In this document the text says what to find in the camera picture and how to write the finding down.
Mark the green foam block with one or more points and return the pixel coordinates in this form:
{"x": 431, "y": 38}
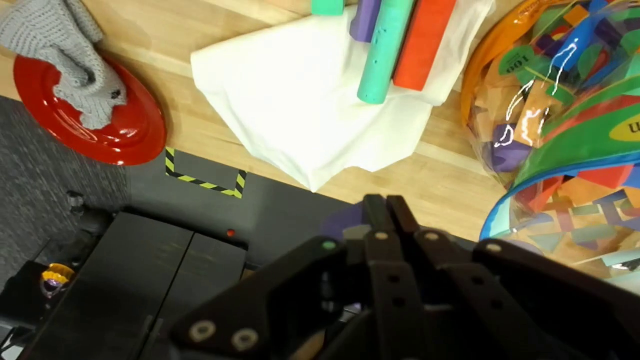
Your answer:
{"x": 327, "y": 6}

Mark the grey knitted cloth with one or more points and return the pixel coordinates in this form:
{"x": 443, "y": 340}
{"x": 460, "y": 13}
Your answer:
{"x": 75, "y": 65}

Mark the red plate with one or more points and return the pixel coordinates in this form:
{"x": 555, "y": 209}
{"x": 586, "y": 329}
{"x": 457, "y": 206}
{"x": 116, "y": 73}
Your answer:
{"x": 125, "y": 130}

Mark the orange foam block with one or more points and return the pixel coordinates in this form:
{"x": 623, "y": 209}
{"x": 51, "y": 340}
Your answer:
{"x": 425, "y": 40}

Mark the small yellow and purple toy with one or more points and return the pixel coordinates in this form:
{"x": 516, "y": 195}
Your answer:
{"x": 56, "y": 279}

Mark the heap of coloured foam blocks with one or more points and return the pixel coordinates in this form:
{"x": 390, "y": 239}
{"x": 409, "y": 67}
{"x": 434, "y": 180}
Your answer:
{"x": 565, "y": 65}

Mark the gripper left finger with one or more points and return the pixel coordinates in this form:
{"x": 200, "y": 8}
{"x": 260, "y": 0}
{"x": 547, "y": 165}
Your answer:
{"x": 390, "y": 280}

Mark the black box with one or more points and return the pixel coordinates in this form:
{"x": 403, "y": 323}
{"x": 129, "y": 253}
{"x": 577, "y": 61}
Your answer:
{"x": 135, "y": 280}

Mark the teal foam cylinder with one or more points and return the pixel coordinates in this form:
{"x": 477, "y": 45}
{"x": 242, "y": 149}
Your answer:
{"x": 382, "y": 55}

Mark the purple foam block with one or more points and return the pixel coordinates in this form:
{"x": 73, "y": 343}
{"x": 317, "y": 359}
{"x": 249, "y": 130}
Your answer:
{"x": 365, "y": 17}

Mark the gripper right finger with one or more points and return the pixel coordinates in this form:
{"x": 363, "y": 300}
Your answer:
{"x": 550, "y": 290}

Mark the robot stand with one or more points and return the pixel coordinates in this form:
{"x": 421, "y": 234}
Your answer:
{"x": 280, "y": 215}

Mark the white cloth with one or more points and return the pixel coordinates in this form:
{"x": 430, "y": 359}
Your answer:
{"x": 300, "y": 100}

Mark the clear bag with coloured trim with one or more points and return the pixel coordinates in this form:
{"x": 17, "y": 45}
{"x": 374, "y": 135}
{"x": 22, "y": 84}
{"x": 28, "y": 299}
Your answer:
{"x": 575, "y": 145}

